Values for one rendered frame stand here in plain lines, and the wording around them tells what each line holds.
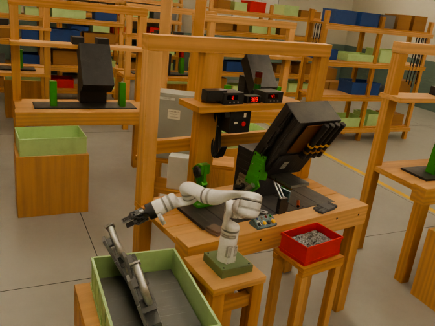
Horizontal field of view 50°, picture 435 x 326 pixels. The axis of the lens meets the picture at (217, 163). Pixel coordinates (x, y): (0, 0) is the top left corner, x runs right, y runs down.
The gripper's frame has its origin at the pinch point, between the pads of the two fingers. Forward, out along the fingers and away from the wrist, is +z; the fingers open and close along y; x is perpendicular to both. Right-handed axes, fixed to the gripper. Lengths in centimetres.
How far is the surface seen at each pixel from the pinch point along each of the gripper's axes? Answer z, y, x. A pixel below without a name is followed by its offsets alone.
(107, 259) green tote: 16.6, -21.2, 5.7
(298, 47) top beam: -148, -79, -86
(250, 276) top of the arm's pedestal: -42, -43, 41
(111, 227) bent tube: 6.3, 0.2, -1.1
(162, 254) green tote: -7.4, -32.4, 13.2
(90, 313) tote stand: 30.9, -14.9, 26.4
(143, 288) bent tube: 0.9, 22.7, 33.1
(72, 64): 34, -567, -509
